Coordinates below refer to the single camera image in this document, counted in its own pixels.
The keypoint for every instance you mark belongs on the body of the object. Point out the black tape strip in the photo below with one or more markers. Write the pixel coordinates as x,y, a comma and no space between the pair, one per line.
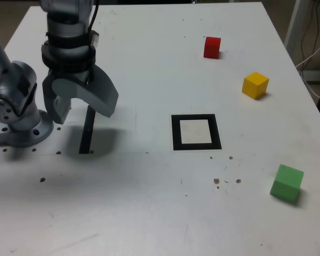
86,133

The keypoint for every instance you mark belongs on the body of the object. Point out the red cube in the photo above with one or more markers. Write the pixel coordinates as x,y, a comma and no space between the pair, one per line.
211,48

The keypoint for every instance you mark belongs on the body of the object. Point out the small grey gripper camera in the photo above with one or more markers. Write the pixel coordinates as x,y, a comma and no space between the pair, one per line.
95,38

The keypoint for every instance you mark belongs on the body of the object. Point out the green cube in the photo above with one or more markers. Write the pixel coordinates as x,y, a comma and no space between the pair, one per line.
286,184

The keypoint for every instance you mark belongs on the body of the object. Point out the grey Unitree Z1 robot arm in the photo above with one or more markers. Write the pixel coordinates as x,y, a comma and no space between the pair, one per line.
16,77

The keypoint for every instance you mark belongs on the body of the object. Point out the white table leg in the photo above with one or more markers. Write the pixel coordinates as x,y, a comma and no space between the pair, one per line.
294,24

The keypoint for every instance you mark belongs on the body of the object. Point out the black tape square outline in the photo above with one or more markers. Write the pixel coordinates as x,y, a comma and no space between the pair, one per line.
176,133

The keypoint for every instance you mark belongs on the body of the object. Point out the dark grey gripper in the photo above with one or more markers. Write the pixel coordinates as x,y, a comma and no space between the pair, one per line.
72,74

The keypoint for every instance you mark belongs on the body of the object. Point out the yellow cube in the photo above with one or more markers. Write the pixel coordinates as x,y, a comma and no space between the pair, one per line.
254,85

